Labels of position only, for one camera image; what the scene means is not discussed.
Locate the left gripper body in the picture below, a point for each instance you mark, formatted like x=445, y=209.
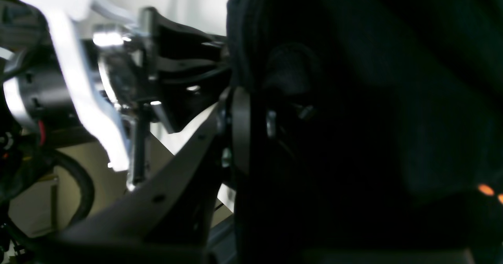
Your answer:
x=62, y=89

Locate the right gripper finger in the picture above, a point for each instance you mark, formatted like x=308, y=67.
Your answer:
x=176, y=205

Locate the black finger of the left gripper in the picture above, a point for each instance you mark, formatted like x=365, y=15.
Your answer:
x=188, y=69

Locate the black T-shirt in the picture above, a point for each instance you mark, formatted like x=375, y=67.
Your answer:
x=389, y=117

